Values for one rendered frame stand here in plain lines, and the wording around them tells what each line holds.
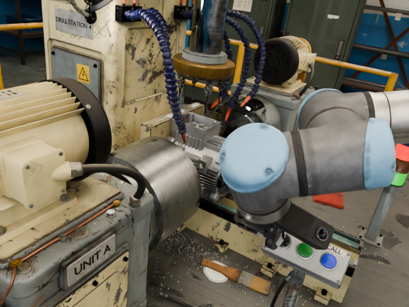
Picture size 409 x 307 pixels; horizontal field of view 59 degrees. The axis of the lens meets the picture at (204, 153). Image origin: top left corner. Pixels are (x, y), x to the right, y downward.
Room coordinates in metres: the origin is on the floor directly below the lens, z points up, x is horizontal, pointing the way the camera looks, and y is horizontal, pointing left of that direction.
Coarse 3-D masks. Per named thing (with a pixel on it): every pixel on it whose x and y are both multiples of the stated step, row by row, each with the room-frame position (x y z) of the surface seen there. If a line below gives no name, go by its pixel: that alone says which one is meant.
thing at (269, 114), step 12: (240, 96) 1.34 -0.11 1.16; (216, 108) 1.26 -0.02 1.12; (240, 108) 1.22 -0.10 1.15; (252, 108) 1.21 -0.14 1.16; (264, 108) 1.26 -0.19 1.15; (276, 108) 1.33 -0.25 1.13; (216, 120) 1.26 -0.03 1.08; (228, 120) 1.23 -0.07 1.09; (240, 120) 1.21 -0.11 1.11; (252, 120) 1.20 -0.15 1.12; (264, 120) 1.20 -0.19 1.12; (276, 120) 1.28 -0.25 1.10; (228, 132) 1.23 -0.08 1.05
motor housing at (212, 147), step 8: (216, 136) 1.04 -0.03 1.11; (208, 144) 0.99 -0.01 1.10; (216, 144) 0.99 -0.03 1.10; (192, 152) 0.99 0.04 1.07; (200, 152) 0.98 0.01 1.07; (208, 152) 0.98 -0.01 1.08; (216, 152) 0.97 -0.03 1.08; (192, 160) 0.95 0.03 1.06; (208, 168) 0.93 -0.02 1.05; (216, 168) 0.93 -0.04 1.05; (200, 176) 0.94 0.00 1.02; (208, 176) 0.93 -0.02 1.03; (216, 176) 0.92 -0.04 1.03; (208, 184) 0.92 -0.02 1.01; (216, 184) 0.92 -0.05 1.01; (216, 192) 0.93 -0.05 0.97; (224, 192) 0.99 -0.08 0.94
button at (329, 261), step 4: (324, 256) 0.58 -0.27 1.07; (328, 256) 0.58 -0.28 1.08; (332, 256) 0.58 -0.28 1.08; (324, 260) 0.58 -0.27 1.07; (328, 260) 0.58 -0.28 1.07; (332, 260) 0.57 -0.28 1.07; (336, 260) 0.57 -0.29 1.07; (324, 264) 0.57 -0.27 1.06; (328, 264) 0.57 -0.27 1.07; (332, 264) 0.57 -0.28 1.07; (336, 264) 0.57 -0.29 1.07; (328, 268) 0.57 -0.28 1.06; (332, 268) 0.57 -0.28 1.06
